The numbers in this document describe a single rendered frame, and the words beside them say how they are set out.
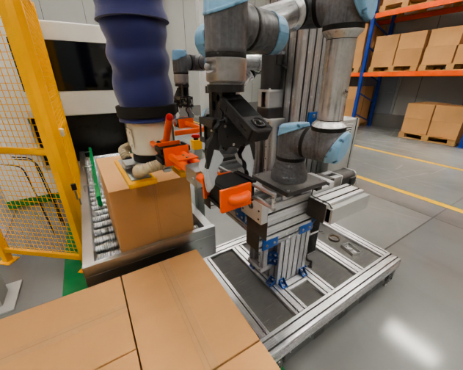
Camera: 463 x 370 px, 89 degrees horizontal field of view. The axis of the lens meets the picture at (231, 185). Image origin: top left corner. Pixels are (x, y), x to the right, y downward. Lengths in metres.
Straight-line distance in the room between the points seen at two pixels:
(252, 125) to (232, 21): 0.17
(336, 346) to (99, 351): 1.26
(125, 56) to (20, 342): 1.08
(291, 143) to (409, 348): 1.45
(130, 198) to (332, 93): 0.96
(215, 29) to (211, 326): 0.96
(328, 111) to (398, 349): 1.48
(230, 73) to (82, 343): 1.04
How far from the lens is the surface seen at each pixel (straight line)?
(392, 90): 9.45
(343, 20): 0.84
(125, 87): 0.94
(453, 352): 2.08
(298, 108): 1.16
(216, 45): 0.46
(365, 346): 1.84
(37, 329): 1.30
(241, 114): 0.43
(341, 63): 0.85
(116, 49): 0.96
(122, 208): 1.26
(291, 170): 0.96
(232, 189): 0.47
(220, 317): 1.09
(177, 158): 0.69
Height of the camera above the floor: 1.42
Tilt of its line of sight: 24 degrees down
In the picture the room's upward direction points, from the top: straight up
